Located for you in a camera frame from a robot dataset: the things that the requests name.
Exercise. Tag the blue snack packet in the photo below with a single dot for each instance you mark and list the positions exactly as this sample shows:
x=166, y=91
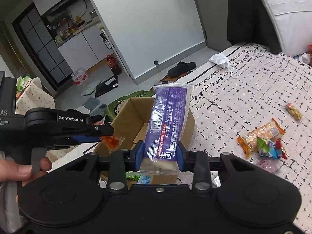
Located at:
x=145, y=180

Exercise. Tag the green cartoon floor mat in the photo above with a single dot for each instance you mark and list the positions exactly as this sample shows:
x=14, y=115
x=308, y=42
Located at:
x=117, y=107

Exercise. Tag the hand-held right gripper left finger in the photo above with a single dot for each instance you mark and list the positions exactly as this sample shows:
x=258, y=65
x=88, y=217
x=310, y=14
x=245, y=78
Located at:
x=138, y=156

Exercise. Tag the black slipper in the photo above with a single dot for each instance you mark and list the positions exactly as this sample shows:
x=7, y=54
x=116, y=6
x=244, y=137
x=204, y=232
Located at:
x=181, y=68

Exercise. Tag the white black printed bedspread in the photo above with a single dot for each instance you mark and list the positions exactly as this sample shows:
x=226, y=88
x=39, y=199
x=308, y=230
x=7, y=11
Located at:
x=243, y=97

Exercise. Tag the grey tote bag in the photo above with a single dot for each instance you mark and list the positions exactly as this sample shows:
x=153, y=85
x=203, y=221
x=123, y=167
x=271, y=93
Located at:
x=290, y=17

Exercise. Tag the red snack packet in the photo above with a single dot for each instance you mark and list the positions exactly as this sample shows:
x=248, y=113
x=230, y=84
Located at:
x=280, y=148

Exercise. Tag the person's left hand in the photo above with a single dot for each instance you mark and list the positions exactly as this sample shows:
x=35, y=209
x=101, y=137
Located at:
x=17, y=171

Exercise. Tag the small green snack packet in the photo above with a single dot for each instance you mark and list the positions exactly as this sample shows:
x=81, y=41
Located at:
x=262, y=145

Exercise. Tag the orange biscuit packet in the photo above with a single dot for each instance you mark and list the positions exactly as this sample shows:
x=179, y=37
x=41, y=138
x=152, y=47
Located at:
x=263, y=131

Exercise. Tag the white kitchen cabinet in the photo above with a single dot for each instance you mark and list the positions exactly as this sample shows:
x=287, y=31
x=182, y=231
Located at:
x=82, y=48

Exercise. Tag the shrink wrapped water bottles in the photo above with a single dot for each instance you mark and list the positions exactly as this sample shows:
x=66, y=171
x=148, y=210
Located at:
x=80, y=76

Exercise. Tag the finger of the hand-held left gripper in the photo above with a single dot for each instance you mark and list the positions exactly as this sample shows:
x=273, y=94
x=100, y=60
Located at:
x=87, y=139
x=102, y=129

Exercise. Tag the orange jelly packet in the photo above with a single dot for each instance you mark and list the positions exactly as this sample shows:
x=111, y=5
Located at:
x=112, y=142

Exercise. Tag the cream dotted cloth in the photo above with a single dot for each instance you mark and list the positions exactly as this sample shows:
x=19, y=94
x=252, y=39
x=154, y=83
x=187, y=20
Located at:
x=36, y=97

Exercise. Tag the large green snack packet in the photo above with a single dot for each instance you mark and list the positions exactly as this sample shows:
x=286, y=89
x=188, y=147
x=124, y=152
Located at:
x=132, y=176

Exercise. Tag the black framed glass door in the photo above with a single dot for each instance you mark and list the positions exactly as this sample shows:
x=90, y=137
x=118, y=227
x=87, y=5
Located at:
x=41, y=46

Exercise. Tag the black door stopper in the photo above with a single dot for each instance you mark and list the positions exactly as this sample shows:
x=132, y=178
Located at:
x=156, y=63

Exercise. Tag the brown cardboard box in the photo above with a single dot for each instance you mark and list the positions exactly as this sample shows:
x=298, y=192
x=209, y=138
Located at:
x=131, y=117

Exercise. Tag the blue grey cloth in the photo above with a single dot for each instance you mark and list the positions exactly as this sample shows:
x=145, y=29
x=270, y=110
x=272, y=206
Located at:
x=95, y=104

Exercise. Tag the grey door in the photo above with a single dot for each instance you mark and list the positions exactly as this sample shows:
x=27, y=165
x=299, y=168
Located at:
x=214, y=17

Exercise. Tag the light grey flat sheet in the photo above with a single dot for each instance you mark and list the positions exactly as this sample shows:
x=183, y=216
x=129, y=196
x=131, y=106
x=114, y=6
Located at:
x=90, y=88

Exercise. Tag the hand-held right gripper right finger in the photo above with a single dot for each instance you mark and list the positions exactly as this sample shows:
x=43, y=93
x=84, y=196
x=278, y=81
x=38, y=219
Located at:
x=182, y=157

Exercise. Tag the red labelled bottle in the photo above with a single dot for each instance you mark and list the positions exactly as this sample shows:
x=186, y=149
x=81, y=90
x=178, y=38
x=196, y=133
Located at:
x=114, y=65

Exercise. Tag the purple snack packet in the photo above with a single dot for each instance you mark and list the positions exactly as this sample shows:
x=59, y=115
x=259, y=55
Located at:
x=168, y=117

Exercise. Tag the white face mask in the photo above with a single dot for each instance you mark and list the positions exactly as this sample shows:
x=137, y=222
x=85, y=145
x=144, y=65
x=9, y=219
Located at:
x=218, y=58

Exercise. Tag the teal candy packet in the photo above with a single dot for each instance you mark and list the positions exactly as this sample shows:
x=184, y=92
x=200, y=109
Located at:
x=273, y=153

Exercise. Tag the black jacket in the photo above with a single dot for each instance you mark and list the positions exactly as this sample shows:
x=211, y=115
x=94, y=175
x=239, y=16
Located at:
x=243, y=17

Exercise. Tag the pink snack packet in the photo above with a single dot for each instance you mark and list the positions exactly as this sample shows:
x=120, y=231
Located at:
x=268, y=166

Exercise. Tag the black flat bag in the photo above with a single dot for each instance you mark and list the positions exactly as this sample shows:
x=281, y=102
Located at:
x=107, y=86

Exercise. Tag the black spray bottle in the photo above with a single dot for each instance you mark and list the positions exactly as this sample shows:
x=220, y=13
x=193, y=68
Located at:
x=106, y=41

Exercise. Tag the small red yellow packet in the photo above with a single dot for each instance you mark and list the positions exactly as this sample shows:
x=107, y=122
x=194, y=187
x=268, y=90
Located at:
x=294, y=111

